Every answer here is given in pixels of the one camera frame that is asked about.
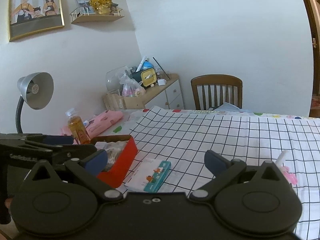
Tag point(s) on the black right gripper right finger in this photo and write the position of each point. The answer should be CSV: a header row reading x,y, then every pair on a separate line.
x,y
225,172

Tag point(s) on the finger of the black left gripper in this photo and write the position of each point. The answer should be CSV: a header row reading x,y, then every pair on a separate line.
x,y
51,139
55,154

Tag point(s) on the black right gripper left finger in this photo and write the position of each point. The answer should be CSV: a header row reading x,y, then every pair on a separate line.
x,y
87,170

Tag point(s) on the beige drawstring cloth bag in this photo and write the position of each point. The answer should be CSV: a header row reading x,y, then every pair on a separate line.
x,y
113,150

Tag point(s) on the white plush bunny toy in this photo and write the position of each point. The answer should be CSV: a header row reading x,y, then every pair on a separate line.
x,y
280,162

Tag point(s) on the red gold storage box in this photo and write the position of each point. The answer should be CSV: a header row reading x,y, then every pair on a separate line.
x,y
115,176

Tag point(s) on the orange liquid bottle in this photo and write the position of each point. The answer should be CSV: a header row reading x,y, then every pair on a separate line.
x,y
77,127

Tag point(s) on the pink patterned cloth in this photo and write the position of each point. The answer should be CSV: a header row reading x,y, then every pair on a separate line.
x,y
98,124

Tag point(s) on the silver desk lamp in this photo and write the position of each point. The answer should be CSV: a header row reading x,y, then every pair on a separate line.
x,y
36,90

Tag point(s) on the black white grid tablecloth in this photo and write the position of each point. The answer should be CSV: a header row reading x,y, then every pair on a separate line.
x,y
183,136

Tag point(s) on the teal white cartoon tissue pack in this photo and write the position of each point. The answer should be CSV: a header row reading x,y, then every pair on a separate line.
x,y
149,176

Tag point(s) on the cardboard box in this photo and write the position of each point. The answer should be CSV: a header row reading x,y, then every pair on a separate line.
x,y
115,102

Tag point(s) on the brown wooden chair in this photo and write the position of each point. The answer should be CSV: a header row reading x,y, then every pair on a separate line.
x,y
213,90

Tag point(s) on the clear glass bowl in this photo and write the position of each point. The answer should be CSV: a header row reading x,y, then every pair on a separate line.
x,y
112,78

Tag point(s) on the wooden white drawer sideboard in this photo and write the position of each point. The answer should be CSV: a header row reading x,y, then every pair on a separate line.
x,y
168,96

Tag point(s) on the plastic bag with pink items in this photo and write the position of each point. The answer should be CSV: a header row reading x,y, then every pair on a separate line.
x,y
131,88

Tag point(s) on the yellow blue toy clock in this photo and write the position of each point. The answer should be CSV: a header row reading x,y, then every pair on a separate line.
x,y
146,77

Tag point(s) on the gold framed family picture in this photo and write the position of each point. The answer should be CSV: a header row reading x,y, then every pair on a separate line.
x,y
29,17

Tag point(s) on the gold flower ornament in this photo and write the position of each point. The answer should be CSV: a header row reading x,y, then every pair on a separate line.
x,y
101,7

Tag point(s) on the wooden wall shelf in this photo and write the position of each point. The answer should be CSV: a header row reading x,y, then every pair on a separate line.
x,y
82,15

